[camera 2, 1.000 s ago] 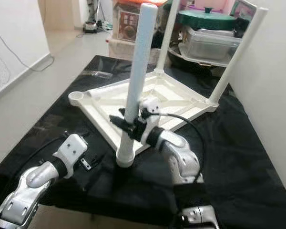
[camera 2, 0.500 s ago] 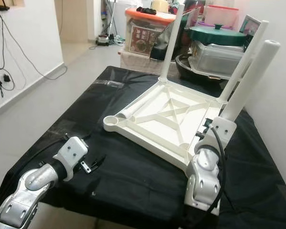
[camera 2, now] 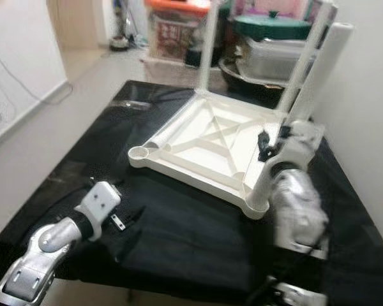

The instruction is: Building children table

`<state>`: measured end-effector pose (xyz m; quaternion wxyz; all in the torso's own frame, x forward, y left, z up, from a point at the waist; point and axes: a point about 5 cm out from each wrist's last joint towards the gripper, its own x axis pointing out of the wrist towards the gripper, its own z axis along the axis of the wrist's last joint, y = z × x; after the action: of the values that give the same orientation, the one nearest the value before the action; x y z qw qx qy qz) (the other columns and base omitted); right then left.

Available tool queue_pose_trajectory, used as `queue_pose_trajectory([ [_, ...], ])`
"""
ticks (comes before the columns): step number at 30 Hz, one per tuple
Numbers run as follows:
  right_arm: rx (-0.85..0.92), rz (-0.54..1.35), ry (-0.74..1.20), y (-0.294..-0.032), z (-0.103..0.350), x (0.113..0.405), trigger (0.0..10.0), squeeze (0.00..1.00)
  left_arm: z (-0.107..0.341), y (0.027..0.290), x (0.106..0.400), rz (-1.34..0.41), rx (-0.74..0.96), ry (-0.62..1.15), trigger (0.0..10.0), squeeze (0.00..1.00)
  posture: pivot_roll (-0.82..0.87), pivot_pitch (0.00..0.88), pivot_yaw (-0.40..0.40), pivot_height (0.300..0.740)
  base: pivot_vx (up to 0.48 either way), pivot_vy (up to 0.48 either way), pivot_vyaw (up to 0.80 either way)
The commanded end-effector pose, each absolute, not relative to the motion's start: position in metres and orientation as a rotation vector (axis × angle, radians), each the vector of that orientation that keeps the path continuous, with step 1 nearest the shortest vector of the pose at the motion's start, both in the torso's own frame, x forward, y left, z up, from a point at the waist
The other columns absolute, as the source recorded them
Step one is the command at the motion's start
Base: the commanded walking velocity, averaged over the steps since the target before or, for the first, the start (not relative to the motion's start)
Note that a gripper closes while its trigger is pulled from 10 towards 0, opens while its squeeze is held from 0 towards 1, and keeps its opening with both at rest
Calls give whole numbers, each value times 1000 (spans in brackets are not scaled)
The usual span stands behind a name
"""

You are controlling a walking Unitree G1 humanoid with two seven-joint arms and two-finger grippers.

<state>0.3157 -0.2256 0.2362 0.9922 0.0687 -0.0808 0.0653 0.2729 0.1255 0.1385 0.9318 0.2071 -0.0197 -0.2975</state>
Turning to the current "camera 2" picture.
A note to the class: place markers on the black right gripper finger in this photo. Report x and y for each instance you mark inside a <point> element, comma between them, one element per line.
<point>264,146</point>

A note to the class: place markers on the white plastic children table top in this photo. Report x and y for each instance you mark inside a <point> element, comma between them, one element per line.
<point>217,137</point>

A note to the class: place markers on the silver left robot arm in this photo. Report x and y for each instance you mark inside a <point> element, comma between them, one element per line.
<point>45,261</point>

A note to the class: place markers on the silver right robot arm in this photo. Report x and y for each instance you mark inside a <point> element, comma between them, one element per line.
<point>297,204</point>

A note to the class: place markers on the black wok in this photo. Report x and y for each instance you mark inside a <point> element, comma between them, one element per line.
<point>242,86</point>

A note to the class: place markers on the black tablecloth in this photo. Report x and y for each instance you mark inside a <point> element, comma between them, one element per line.
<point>185,236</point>

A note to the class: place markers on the clear plastic container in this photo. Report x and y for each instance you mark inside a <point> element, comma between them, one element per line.
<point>271,60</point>

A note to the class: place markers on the green round pot lid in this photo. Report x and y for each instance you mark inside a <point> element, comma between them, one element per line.
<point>268,27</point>

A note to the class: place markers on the dark curved metal sheet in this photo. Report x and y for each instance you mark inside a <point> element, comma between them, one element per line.
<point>191,54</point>

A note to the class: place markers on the clear tape strip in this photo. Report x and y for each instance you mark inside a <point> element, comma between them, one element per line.
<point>127,105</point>

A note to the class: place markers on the pink plastic container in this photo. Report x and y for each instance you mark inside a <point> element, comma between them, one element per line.
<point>274,6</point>

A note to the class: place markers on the beige patterned cloth cover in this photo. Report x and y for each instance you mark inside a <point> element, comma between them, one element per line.
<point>163,65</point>

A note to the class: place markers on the clear storage box orange lid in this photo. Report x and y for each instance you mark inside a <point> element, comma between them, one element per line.
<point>169,32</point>

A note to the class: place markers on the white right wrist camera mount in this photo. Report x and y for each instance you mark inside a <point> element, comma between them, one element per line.
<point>300,150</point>

